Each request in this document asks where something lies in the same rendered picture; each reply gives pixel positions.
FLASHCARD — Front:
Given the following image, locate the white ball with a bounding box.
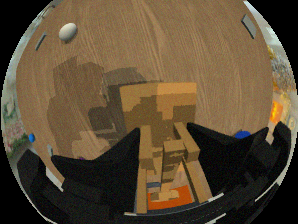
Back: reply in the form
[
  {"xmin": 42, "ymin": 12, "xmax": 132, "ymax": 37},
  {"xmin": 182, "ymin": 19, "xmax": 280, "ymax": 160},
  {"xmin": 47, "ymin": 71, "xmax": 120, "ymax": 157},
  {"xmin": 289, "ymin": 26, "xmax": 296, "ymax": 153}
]
[{"xmin": 59, "ymin": 23, "xmax": 77, "ymax": 40}]

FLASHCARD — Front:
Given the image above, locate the blue ball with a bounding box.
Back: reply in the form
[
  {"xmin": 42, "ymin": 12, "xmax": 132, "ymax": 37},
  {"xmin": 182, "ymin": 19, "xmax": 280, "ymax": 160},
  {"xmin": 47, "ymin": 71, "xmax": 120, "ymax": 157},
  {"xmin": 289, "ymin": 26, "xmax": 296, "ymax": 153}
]
[{"xmin": 29, "ymin": 135, "xmax": 35, "ymax": 143}]

